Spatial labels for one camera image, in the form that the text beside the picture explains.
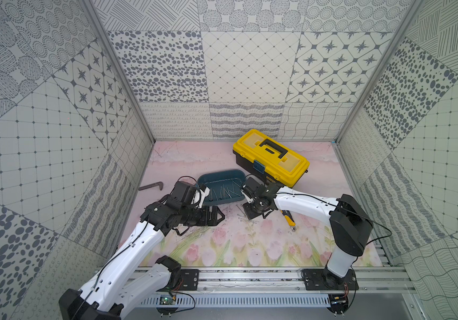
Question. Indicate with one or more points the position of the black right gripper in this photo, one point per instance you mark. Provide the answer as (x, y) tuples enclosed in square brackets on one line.
[(250, 214)]

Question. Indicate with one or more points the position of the white slotted cable duct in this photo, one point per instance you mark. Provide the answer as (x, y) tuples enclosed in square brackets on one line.
[(238, 300)]

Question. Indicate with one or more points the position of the dark metal L-shaped wrench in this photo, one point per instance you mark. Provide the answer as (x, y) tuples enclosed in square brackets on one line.
[(159, 185)]

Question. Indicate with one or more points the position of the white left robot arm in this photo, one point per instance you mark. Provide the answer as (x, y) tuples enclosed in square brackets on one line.
[(110, 294)]

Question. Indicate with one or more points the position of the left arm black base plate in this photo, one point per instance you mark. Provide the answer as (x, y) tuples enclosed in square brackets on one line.
[(184, 280)]

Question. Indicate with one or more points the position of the yellow black utility knife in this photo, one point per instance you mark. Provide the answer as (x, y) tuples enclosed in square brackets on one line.
[(290, 220)]

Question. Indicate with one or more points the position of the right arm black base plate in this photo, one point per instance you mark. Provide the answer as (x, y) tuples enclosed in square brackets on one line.
[(329, 280)]

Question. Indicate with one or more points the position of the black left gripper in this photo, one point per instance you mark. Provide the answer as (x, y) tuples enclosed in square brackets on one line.
[(209, 216)]

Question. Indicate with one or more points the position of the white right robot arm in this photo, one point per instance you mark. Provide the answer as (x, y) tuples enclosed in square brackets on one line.
[(351, 227)]

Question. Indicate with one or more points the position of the aluminium mounting rail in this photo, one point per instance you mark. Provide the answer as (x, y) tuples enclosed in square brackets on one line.
[(291, 280)]

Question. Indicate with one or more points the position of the teal plastic storage box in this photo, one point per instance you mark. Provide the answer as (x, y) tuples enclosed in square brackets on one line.
[(225, 187)]

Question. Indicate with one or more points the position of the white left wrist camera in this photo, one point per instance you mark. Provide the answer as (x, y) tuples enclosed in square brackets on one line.
[(203, 194)]

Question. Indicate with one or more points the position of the steel nail pile centre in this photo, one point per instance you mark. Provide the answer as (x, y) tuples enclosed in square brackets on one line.
[(242, 213)]

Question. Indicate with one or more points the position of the yellow black toolbox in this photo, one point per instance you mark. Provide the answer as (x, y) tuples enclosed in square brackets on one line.
[(264, 157)]

